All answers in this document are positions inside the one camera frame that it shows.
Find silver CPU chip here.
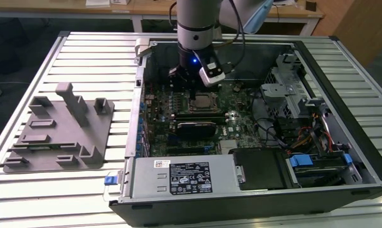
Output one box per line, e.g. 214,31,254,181
190,94,213,109

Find metal socket cover frame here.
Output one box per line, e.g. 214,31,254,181
185,92,218,113

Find CPU socket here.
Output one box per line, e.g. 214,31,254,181
184,92,220,113

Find black RAM slot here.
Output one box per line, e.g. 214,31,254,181
174,113,225,117
174,118,226,122
174,115,225,120
176,120,226,125

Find green motherboard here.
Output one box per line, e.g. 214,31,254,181
141,80,262,158

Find grey case latch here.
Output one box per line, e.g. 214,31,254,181
133,38,152,64

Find black graphics card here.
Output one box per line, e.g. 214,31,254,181
173,121,217,141

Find black expansion slot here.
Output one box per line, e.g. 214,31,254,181
165,146,204,155

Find silver finned heatsink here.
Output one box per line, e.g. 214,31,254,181
218,140,240,155

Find perforated metal drive cage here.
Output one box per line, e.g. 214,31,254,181
258,53,306,119

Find black power supply label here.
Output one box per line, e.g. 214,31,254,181
168,162,210,196

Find silver metal latch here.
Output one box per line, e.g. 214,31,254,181
234,165,245,184

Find white cardboard box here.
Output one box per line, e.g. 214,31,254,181
85,0,110,7

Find grey power supply unit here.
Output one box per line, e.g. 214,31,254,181
117,155,241,200

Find wooden desk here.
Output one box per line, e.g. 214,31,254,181
0,0,325,36

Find black plastic cover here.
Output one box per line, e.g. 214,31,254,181
228,147,289,191

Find grey plastic parts rack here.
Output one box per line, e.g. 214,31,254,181
1,82,116,174

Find black open PC case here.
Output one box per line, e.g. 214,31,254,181
108,35,382,228

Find green RAM stick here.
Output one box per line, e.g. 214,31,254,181
26,143,61,151

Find black hard disk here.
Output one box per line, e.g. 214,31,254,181
293,159,349,187

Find wooden cabinet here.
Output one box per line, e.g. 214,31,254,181
312,0,382,66

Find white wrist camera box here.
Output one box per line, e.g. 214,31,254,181
198,51,226,87

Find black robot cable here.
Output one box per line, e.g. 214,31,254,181
224,0,245,71

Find grey plastic bracket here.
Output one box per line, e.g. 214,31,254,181
298,97,326,113

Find yellow wire bundle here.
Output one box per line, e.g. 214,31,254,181
290,135,312,149

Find red wire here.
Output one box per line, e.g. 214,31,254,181
297,127,333,153

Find metal power supply handle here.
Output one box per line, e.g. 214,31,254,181
101,170,125,202

